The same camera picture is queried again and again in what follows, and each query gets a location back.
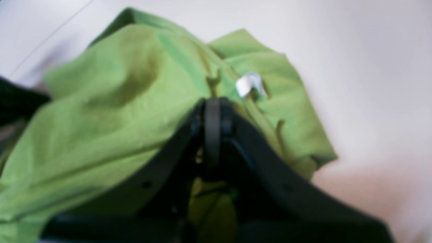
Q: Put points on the green t-shirt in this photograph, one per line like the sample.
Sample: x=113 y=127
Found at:
x=115 y=106

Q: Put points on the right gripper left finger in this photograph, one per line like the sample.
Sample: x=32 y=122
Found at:
x=150 y=206

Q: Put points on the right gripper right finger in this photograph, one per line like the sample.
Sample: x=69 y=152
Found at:
x=275 y=204

